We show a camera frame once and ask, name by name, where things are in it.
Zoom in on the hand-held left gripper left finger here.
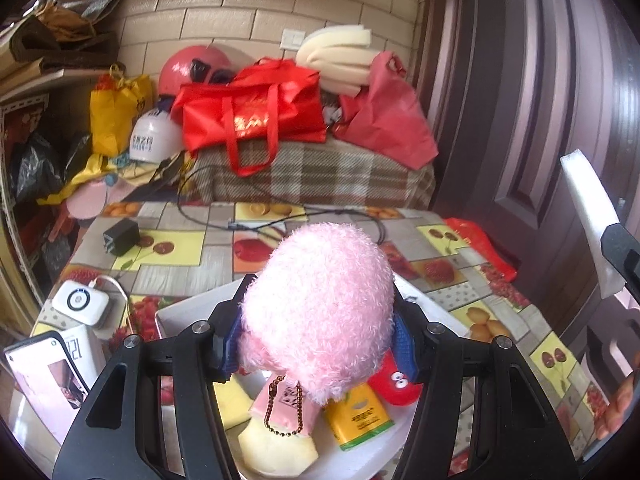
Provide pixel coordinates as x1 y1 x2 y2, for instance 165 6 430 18
52 274 257 480

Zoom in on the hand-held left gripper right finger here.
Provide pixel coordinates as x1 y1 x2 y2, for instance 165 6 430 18
387 272 581 480

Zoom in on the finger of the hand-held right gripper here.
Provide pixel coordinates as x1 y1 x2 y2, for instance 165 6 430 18
600 225 640 311

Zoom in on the red plush toy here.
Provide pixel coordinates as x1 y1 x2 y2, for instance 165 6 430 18
369 350 422 408

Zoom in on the white plastic tray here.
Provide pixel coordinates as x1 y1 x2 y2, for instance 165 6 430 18
155 272 468 480

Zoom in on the yellow and green sponge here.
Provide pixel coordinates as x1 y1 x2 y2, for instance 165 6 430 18
212 375 254 432

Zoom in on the pink plush toy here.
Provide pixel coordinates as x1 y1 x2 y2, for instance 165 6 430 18
236 221 397 440

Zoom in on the person's right hand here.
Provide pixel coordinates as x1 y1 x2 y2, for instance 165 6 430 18
595 347 640 441

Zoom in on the yellow tissue packet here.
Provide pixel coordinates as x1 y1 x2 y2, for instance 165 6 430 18
322 382 396 453

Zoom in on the crumpled red plastic bag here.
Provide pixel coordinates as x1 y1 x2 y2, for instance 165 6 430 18
445 217 518 283

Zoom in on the white box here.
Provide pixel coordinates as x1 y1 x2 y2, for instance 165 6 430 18
62 324 108 392

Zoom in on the black charger adapter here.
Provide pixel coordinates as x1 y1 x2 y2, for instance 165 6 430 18
102 218 142 257

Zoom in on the white power bank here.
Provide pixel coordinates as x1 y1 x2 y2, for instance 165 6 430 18
52 280 112 330

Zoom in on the plaid covered box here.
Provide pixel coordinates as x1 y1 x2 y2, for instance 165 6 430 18
192 132 436 210

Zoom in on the smartphone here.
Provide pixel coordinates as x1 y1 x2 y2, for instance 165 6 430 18
4 331 91 446

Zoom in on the dark brown door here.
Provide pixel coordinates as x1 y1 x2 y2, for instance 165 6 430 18
415 0 640 361

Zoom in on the pink round pad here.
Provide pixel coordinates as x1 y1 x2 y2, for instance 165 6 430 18
65 175 137 219

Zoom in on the yellow plastic sheet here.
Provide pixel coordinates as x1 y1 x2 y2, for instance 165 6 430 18
37 152 196 207

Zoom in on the white helmet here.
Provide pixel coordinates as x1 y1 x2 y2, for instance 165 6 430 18
130 107 183 165

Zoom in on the red tote bag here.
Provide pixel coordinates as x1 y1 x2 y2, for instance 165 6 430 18
171 57 328 177

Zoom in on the yellow shopping bag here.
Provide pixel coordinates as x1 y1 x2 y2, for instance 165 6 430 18
90 65 153 158

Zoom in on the black plastic bag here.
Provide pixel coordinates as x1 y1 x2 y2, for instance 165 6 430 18
10 130 92 202

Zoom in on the pink helmet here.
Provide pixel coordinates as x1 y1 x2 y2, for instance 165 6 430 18
159 45 236 97

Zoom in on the cream foam roll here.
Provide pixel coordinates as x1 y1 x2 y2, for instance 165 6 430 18
295 28 382 97

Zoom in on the wooden shelf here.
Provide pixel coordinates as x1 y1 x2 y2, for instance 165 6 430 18
0 0 131 106

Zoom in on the black cable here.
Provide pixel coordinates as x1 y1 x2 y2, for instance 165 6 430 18
177 160 388 246

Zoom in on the white cable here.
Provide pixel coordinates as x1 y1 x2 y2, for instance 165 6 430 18
90 274 130 313

